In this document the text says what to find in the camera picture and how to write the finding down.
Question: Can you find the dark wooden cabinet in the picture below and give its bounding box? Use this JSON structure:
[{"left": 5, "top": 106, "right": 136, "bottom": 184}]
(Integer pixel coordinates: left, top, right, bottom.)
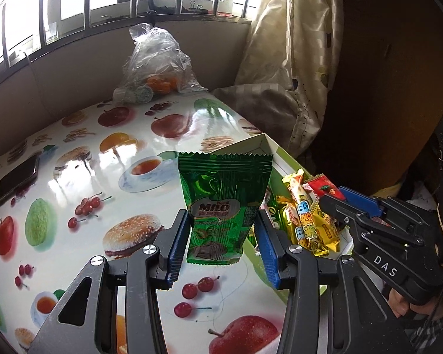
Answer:
[{"left": 299, "top": 0, "right": 443, "bottom": 196}]

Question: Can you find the clear plastic bag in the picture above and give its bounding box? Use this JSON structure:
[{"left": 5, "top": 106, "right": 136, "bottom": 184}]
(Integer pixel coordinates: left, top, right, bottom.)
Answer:
[{"left": 113, "top": 23, "right": 209, "bottom": 104}]

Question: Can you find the person's right hand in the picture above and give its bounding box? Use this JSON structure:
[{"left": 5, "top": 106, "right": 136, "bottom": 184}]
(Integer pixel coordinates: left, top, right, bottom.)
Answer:
[{"left": 387, "top": 287, "right": 438, "bottom": 321}]

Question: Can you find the cream patterned curtain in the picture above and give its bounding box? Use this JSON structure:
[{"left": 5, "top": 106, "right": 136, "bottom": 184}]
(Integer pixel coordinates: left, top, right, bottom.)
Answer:
[{"left": 210, "top": 0, "right": 344, "bottom": 155}]

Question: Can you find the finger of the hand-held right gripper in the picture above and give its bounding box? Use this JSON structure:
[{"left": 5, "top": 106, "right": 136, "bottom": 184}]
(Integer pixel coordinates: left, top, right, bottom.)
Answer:
[
  {"left": 318, "top": 194, "right": 363, "bottom": 230},
  {"left": 339, "top": 185, "right": 387, "bottom": 218}
]

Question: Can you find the black hook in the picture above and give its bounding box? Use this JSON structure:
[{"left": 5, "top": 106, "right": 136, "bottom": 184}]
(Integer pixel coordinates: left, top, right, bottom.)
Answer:
[{"left": 145, "top": 0, "right": 164, "bottom": 26}]

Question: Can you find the green cardboard box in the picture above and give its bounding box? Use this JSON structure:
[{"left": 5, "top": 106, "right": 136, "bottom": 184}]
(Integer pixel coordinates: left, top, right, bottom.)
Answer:
[{"left": 212, "top": 133, "right": 355, "bottom": 297}]

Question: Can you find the small red snack packet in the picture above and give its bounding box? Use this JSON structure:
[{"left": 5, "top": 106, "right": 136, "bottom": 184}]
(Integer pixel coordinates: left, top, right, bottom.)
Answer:
[{"left": 308, "top": 175, "right": 346, "bottom": 201}]

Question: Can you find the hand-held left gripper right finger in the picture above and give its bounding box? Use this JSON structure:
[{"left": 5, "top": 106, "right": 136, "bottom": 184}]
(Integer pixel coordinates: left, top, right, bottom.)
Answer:
[{"left": 254, "top": 209, "right": 416, "bottom": 354}]

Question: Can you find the black smartphone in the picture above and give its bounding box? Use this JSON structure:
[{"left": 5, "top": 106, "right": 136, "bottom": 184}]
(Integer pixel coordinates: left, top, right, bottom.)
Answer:
[{"left": 0, "top": 154, "right": 41, "bottom": 207}]

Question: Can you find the person's right forearm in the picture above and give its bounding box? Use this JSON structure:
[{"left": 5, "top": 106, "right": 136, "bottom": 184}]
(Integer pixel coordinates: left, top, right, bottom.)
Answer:
[{"left": 410, "top": 302, "right": 443, "bottom": 354}]

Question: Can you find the long gold snack packet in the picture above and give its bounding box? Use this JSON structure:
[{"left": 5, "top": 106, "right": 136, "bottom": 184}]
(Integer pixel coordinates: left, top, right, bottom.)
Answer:
[{"left": 282, "top": 169, "right": 331, "bottom": 257}]

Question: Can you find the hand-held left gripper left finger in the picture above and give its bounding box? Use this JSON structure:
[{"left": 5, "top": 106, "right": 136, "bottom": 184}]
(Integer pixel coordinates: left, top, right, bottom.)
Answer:
[{"left": 27, "top": 208, "right": 191, "bottom": 354}]

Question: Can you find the green chocolate wafer packet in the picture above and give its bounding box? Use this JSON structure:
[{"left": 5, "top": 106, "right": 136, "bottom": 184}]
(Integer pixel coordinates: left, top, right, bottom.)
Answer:
[{"left": 178, "top": 151, "right": 274, "bottom": 265}]

